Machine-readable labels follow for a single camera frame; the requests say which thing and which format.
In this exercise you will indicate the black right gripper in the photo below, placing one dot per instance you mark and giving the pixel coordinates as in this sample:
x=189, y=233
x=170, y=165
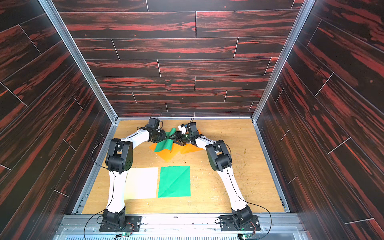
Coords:
x=182, y=138

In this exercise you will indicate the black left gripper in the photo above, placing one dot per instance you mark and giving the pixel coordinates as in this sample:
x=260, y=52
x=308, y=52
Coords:
x=164, y=136

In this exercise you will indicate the green paper sheet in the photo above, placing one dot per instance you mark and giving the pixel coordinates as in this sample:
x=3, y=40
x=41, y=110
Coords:
x=167, y=143
x=175, y=182

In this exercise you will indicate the orange paper sheet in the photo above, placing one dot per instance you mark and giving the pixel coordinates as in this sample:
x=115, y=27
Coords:
x=167, y=155
x=189, y=148

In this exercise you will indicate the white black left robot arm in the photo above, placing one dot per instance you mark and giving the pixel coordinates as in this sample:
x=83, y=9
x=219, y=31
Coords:
x=119, y=161

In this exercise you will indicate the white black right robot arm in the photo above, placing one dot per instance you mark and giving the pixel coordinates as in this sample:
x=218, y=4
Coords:
x=220, y=160

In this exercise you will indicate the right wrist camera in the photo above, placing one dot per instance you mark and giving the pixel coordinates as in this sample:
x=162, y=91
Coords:
x=188, y=128

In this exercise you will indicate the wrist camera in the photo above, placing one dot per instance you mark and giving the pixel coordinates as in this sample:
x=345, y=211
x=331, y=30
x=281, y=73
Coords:
x=155, y=124
x=188, y=128

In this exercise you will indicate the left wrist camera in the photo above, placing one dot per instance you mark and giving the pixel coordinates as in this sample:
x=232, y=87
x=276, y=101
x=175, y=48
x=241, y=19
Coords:
x=155, y=124

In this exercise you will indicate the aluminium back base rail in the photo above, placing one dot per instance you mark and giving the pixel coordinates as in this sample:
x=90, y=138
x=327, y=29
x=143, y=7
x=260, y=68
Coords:
x=182, y=118

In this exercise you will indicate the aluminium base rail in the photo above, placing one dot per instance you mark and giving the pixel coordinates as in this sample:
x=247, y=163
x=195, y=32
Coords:
x=276, y=180
x=182, y=118
x=94, y=165

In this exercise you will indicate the aluminium right base rail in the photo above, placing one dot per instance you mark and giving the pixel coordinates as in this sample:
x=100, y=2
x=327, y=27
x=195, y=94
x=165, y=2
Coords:
x=276, y=180

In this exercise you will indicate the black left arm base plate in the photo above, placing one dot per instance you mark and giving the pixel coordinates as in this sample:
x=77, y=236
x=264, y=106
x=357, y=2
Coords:
x=126, y=224

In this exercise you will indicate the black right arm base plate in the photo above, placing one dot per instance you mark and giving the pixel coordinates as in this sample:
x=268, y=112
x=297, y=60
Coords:
x=227, y=223

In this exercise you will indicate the aluminium corner post left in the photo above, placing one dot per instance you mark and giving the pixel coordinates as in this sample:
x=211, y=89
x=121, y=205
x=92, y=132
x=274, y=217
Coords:
x=58, y=23

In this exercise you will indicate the aluminium corner post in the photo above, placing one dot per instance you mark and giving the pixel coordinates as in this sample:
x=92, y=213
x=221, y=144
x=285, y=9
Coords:
x=58, y=23
x=292, y=38

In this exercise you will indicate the aluminium left base rail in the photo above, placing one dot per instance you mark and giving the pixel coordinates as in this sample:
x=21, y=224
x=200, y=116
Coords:
x=94, y=165

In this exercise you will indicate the aluminium front frame rail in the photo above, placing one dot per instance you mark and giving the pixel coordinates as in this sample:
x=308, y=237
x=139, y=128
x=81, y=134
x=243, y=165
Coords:
x=276, y=226

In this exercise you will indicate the aluminium corner post right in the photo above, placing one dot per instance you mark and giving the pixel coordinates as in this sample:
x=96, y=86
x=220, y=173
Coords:
x=292, y=38

